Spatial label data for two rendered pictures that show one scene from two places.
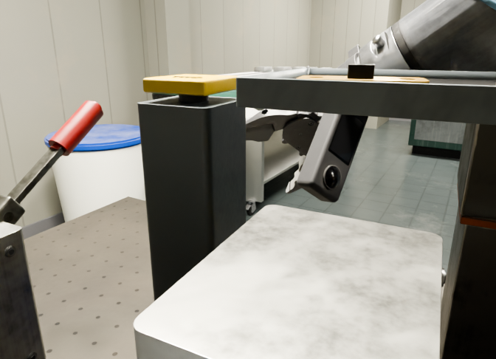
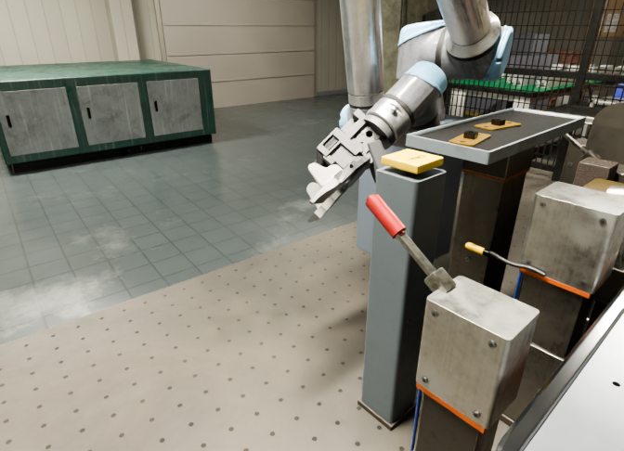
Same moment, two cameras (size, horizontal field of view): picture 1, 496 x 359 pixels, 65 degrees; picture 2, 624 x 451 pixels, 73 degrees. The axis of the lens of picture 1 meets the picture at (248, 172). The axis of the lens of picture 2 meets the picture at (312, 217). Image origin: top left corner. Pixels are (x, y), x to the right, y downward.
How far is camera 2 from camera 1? 0.67 m
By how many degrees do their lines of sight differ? 63
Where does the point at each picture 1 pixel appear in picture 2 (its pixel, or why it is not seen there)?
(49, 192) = not seen: outside the picture
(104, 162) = not seen: outside the picture
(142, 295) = (167, 416)
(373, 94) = (516, 146)
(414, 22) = (409, 98)
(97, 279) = not seen: outside the picture
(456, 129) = (56, 135)
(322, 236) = (562, 192)
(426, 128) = (20, 140)
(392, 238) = (562, 186)
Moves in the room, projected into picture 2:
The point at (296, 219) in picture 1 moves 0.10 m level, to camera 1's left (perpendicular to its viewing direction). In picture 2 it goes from (549, 192) to (556, 220)
